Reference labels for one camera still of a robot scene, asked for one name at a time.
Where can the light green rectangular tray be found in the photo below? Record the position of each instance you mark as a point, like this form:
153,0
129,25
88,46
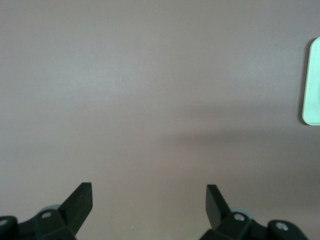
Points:
312,87

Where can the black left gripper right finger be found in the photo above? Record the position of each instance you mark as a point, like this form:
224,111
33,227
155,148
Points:
216,207

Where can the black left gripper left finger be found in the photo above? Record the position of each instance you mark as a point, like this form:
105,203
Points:
77,207

